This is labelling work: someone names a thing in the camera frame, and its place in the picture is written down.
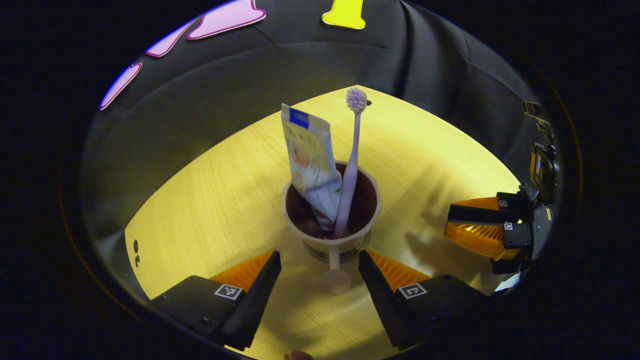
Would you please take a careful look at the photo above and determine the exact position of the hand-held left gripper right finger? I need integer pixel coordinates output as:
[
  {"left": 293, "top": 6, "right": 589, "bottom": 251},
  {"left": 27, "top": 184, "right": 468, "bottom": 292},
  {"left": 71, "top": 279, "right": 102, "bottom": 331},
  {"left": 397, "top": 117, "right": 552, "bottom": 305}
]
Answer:
[{"left": 358, "top": 249, "right": 494, "bottom": 350}]

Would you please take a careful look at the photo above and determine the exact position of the pale pink toothbrush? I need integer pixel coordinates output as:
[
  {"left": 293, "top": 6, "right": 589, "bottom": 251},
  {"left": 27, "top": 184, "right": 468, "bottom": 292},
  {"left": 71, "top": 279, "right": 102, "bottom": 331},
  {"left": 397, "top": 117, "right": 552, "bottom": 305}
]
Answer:
[{"left": 333, "top": 86, "right": 369, "bottom": 240}]

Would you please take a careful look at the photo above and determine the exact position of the white toothpaste tube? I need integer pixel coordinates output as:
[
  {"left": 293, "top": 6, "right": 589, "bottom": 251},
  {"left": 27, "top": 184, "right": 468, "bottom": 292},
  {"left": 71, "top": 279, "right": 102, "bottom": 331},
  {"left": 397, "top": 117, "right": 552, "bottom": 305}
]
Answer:
[{"left": 280, "top": 103, "right": 344, "bottom": 232}]

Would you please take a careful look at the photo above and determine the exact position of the wooden desktop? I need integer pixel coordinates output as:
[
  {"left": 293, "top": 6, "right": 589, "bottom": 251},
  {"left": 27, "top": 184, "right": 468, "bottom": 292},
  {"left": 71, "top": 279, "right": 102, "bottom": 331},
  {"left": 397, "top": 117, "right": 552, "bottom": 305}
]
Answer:
[{"left": 124, "top": 85, "right": 523, "bottom": 360}]

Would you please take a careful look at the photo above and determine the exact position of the beige cup with handle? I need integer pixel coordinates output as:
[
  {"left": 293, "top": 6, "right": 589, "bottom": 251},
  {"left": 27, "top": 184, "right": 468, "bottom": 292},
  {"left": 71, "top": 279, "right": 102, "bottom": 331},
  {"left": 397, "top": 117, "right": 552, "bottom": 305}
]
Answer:
[{"left": 281, "top": 160, "right": 384, "bottom": 295}]

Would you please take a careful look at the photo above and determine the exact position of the black backdrop cloth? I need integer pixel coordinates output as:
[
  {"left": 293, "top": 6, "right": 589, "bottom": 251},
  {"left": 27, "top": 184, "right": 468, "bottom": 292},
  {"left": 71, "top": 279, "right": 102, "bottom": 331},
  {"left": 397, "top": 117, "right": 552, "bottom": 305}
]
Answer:
[{"left": 80, "top": 0, "right": 556, "bottom": 301}]

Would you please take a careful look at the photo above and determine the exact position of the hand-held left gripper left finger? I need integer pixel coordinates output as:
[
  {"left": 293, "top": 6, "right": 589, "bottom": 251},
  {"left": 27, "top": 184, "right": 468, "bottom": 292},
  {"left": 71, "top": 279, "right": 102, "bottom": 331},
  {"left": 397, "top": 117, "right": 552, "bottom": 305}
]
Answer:
[{"left": 150, "top": 249, "right": 283, "bottom": 352}]

